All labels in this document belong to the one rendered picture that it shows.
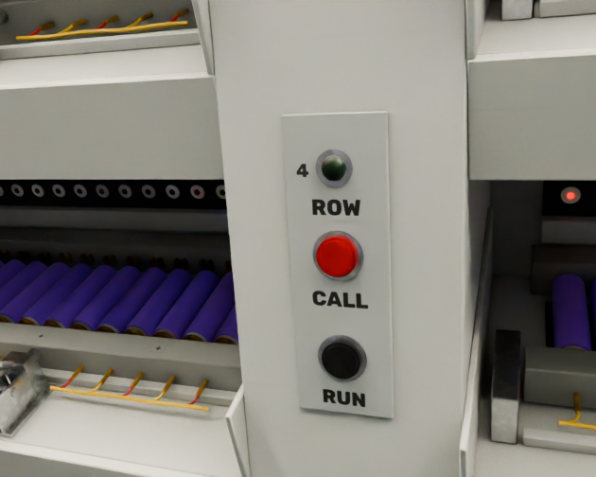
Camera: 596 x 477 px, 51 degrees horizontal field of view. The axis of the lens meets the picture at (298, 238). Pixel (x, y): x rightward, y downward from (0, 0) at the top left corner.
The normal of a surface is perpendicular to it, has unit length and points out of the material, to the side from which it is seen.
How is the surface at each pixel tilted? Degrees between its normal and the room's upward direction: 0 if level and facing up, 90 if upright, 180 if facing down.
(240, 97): 90
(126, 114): 106
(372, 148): 90
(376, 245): 90
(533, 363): 16
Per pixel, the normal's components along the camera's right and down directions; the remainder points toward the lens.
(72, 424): -0.14, -0.86
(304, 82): -0.33, 0.26
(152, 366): -0.30, 0.52
